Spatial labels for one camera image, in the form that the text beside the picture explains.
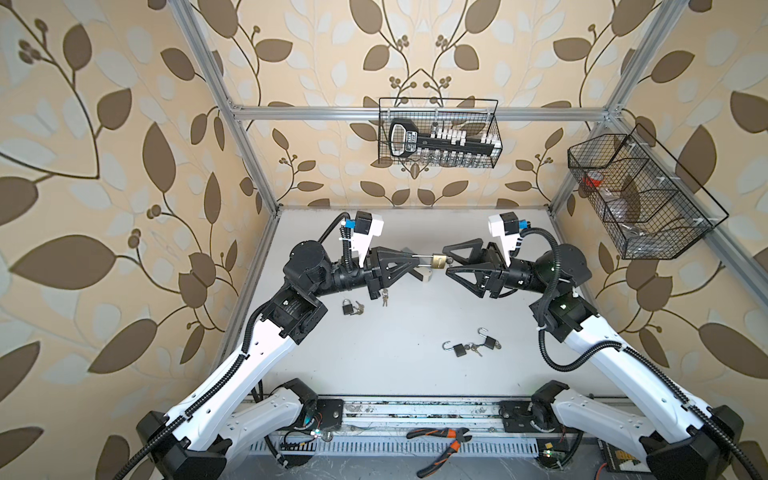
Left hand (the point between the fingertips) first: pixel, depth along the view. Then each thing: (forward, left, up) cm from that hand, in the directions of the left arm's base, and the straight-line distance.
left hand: (418, 263), depth 53 cm
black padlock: (+17, +11, -42) cm, 47 cm away
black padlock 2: (+12, +20, -43) cm, 48 cm away
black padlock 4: (+2, -24, -43) cm, 49 cm away
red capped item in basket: (+41, -54, -14) cm, 69 cm away
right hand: (+1, -6, -1) cm, 6 cm away
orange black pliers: (-21, -11, -41) cm, 48 cm away
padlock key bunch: (+11, +16, -43) cm, 47 cm away
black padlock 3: (-1, -14, -42) cm, 44 cm away
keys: (0, -19, -43) cm, 47 cm away
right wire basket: (+24, -58, -8) cm, 64 cm away
